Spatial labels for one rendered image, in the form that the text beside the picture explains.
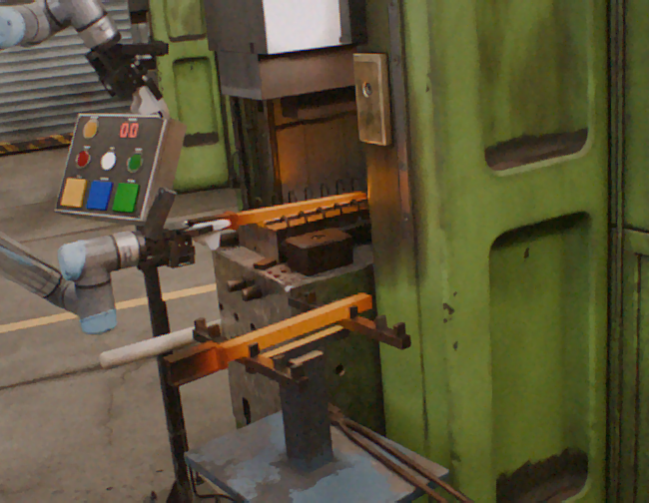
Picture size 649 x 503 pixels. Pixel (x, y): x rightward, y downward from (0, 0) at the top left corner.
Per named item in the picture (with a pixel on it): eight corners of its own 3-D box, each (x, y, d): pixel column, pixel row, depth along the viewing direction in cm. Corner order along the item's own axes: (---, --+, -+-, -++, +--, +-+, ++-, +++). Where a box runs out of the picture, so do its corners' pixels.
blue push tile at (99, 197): (104, 210, 229) (111, 182, 230) (85, 208, 233) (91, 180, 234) (109, 212, 231) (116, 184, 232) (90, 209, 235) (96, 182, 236)
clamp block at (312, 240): (307, 276, 183) (304, 247, 182) (287, 267, 191) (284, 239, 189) (355, 263, 189) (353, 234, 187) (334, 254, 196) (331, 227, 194)
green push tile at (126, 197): (131, 213, 224) (138, 184, 225) (111, 211, 228) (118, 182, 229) (136, 215, 225) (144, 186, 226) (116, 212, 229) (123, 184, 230)
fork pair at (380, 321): (295, 379, 134) (293, 367, 133) (273, 369, 138) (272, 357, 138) (405, 333, 147) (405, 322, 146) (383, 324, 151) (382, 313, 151)
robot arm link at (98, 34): (101, 12, 188) (113, 12, 181) (113, 31, 190) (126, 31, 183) (73, 32, 186) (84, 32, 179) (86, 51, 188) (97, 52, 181)
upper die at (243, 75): (262, 100, 183) (257, 54, 180) (222, 94, 200) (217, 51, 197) (425, 74, 203) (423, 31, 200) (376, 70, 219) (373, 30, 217)
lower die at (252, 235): (279, 263, 194) (275, 226, 191) (239, 245, 210) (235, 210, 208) (433, 223, 213) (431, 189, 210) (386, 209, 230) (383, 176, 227)
